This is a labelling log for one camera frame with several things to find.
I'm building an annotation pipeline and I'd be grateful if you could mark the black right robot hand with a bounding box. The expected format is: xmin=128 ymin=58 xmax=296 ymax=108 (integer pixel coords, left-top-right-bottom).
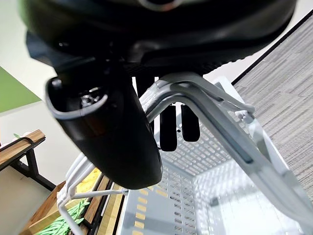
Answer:
xmin=18 ymin=0 xmax=298 ymax=190

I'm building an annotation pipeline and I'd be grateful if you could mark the white perforated plastic basket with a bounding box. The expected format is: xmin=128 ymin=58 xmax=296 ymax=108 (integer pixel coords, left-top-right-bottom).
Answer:
xmin=57 ymin=72 xmax=313 ymax=235

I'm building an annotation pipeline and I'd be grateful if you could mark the yellow vegetable pile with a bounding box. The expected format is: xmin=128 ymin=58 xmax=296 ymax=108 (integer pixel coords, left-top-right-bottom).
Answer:
xmin=77 ymin=167 xmax=102 ymax=194

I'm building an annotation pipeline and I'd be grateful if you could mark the wooden produce crate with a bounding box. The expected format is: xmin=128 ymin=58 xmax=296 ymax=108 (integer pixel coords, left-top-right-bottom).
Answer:
xmin=19 ymin=168 xmax=126 ymax=235

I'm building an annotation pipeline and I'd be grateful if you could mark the green beans pile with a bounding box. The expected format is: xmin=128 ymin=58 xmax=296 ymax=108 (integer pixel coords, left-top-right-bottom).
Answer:
xmin=36 ymin=198 xmax=91 ymax=235

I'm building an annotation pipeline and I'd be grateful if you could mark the wooden table with black frame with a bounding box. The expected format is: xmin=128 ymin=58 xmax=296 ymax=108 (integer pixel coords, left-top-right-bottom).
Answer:
xmin=0 ymin=129 xmax=57 ymax=192

